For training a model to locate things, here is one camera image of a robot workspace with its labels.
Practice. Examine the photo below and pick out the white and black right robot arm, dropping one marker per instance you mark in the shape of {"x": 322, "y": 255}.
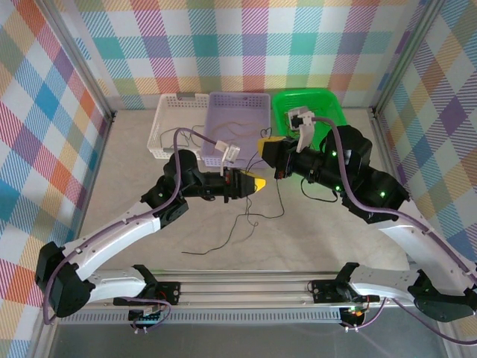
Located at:
{"x": 410, "y": 238}

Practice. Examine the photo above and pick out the aluminium frame post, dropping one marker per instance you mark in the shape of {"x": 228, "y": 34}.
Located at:
{"x": 80, "y": 56}
{"x": 407, "y": 56}

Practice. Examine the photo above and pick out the green controller board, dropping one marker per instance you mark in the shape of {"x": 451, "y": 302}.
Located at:
{"x": 147, "y": 318}

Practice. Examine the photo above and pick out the white plastic basket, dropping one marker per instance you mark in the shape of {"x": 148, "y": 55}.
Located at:
{"x": 186, "y": 115}

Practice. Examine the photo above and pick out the aluminium frame side rail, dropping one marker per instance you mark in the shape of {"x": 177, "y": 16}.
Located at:
{"x": 387, "y": 156}
{"x": 97, "y": 168}

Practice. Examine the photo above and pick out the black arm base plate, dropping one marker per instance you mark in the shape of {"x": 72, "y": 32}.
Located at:
{"x": 169, "y": 292}
{"x": 324, "y": 292}

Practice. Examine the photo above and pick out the purple plastic basket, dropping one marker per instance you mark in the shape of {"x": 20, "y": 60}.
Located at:
{"x": 238, "y": 112}

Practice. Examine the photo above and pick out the controller board with orange plug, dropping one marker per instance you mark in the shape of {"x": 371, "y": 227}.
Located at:
{"x": 354, "y": 313}

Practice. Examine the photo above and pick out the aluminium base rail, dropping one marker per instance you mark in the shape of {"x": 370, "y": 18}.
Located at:
{"x": 242, "y": 294}

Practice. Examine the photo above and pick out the green plastic basket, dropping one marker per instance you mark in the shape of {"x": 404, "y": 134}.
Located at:
{"x": 320, "y": 100}

